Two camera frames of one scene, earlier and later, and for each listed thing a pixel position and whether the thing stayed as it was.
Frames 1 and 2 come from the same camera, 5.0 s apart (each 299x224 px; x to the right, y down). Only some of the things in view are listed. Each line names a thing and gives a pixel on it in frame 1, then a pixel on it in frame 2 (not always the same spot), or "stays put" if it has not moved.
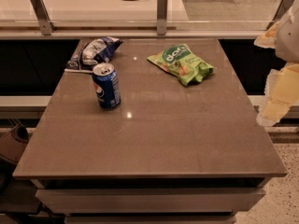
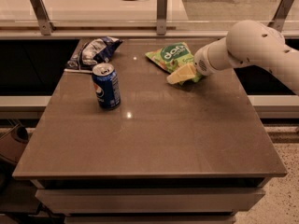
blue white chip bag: x=99 y=50 stays put
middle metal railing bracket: x=162 y=13 stays put
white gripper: x=289 y=37 → x=202 y=62
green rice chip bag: x=180 y=63 stays put
